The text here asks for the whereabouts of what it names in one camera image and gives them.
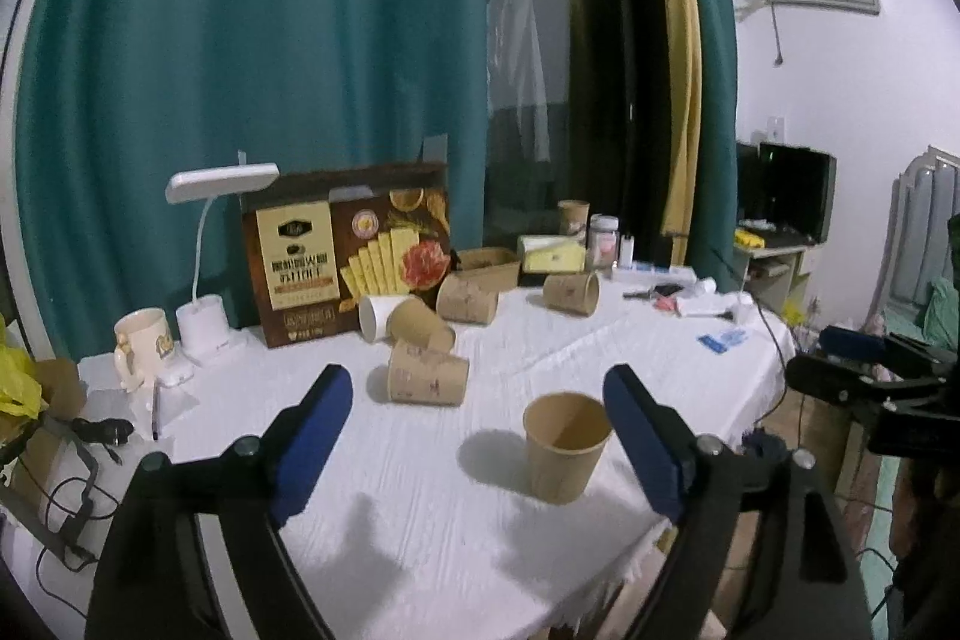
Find cardboard box left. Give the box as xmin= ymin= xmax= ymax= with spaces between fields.
xmin=2 ymin=359 xmax=86 ymax=486

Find kraft paper cup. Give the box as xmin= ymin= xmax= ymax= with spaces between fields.
xmin=523 ymin=392 xmax=612 ymax=505

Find blue card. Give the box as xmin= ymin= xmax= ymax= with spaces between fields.
xmin=698 ymin=328 xmax=748 ymax=354

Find teal curtain right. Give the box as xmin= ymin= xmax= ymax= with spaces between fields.
xmin=686 ymin=0 xmax=739 ymax=292

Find brown cracker box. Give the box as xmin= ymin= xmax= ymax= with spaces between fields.
xmin=241 ymin=163 xmax=452 ymax=347

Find middle lying kraft cup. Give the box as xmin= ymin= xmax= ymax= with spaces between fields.
xmin=387 ymin=298 xmax=455 ymax=353

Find white desk lamp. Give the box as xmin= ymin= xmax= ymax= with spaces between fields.
xmin=164 ymin=156 xmax=280 ymax=367

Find white desk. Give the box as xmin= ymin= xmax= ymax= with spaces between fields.
xmin=734 ymin=245 xmax=822 ymax=315

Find cream ceramic mug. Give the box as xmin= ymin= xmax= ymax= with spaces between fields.
xmin=112 ymin=307 xmax=174 ymax=393

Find white lying paper cup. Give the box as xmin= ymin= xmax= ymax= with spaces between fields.
xmin=358 ymin=296 xmax=409 ymax=342

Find upright kraft cup back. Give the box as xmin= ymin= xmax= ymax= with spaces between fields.
xmin=558 ymin=200 xmax=590 ymax=242

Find front lying kraft cup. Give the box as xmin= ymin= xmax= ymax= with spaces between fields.
xmin=387 ymin=341 xmax=470 ymax=406

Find right lying kraft cup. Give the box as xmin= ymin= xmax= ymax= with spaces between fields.
xmin=542 ymin=273 xmax=601 ymax=317

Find kraft paper tray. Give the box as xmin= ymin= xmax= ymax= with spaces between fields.
xmin=455 ymin=247 xmax=521 ymax=294

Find small white bottle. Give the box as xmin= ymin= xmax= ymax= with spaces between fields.
xmin=617 ymin=234 xmax=635 ymax=266

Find white textured tablecloth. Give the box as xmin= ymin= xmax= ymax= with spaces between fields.
xmin=0 ymin=274 xmax=797 ymax=640

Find lying kraft cup by box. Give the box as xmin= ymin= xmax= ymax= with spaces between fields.
xmin=436 ymin=275 xmax=498 ymax=326

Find yellow plastic bag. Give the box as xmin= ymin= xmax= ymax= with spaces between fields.
xmin=0 ymin=325 xmax=47 ymax=442

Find black metal stand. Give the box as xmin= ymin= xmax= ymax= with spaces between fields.
xmin=2 ymin=413 xmax=99 ymax=572

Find yellow tissue box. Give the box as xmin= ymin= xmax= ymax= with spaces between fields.
xmin=517 ymin=234 xmax=586 ymax=275

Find black monitor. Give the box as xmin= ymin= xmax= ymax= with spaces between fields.
xmin=737 ymin=143 xmax=836 ymax=247

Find black pen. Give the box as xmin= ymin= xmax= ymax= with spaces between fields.
xmin=149 ymin=380 xmax=161 ymax=442

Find yellow curtain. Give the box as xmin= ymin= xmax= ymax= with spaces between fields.
xmin=662 ymin=0 xmax=703 ymax=265

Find glass jar pink contents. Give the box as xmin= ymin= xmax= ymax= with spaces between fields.
xmin=587 ymin=214 xmax=619 ymax=269

